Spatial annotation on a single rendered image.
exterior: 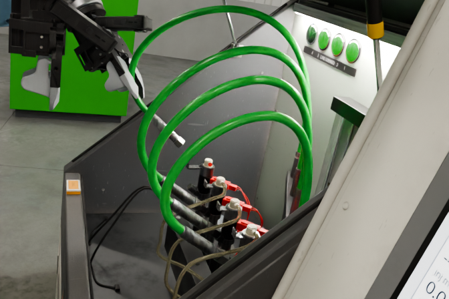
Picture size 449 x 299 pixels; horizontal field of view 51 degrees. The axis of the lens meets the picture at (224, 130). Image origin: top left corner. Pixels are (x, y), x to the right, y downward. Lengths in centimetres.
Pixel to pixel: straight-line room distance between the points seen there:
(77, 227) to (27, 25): 44
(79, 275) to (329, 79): 65
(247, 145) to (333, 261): 78
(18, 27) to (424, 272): 63
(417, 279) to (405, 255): 3
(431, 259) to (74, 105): 388
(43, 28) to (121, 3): 326
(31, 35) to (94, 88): 339
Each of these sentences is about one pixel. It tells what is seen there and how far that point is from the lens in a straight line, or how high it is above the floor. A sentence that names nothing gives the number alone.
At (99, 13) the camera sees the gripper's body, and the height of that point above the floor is 136.
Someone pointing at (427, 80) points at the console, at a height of 143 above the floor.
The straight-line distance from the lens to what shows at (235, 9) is 93.
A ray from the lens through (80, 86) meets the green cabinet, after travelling 416.
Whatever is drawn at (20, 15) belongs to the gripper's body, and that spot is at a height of 138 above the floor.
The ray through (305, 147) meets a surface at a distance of 70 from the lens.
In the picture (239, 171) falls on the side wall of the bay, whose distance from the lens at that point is 134.
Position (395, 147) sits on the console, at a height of 135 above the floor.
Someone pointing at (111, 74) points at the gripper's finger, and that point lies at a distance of 99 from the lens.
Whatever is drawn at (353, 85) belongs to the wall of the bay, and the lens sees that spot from 100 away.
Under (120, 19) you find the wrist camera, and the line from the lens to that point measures 100.
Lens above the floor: 151
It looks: 20 degrees down
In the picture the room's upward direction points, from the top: 10 degrees clockwise
